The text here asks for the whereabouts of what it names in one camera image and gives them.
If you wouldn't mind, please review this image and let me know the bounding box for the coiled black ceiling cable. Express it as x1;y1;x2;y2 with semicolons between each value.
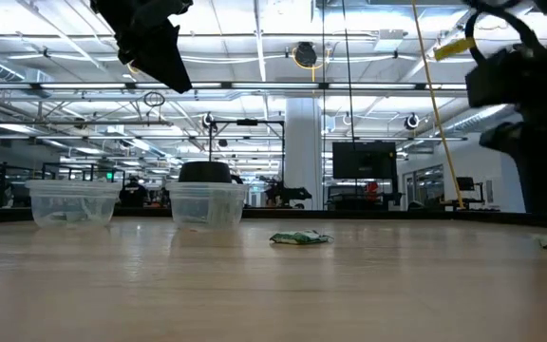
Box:
142;90;166;108

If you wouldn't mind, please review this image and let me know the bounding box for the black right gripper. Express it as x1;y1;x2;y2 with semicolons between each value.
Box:
464;45;547;218

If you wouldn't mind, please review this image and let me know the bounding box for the black wall monitor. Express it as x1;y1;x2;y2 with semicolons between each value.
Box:
331;141;398;181

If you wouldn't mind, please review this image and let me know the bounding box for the white packet inside bin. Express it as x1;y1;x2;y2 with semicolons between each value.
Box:
47;212;108;225

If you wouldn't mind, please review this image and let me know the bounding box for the black hanging cord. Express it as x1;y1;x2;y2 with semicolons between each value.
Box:
339;0;356;143

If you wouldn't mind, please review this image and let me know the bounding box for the black metal frame rig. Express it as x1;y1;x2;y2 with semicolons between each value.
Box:
208;118;287;206

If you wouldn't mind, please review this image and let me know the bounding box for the white building column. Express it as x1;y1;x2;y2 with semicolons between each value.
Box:
284;97;325;210

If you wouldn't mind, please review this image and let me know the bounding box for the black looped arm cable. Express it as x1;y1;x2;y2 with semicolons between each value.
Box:
461;0;545;66

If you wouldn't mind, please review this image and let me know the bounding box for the black round object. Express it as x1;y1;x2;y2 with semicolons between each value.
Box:
178;161;233;184

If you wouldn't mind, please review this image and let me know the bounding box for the yellow cable tag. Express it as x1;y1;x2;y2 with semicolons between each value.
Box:
433;36;478;62

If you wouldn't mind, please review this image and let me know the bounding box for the green white sweetener packet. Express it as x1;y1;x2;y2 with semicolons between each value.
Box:
268;229;335;246

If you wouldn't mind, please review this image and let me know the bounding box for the person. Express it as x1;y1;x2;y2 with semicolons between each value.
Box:
119;176;150;208

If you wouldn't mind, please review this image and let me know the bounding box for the black yellow ceiling cable reel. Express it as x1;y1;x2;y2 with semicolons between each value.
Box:
292;41;325;70

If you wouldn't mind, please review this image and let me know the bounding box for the yellow slanted pole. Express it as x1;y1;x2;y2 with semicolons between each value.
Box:
410;0;465;210

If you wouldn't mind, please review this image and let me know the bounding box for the large clear plastic bin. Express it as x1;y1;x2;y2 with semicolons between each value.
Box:
166;181;250;232

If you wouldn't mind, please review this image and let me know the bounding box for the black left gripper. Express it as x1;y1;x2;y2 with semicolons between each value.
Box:
89;0;195;95

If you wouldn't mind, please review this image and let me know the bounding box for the black table edge rail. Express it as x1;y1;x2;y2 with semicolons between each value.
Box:
0;207;547;230

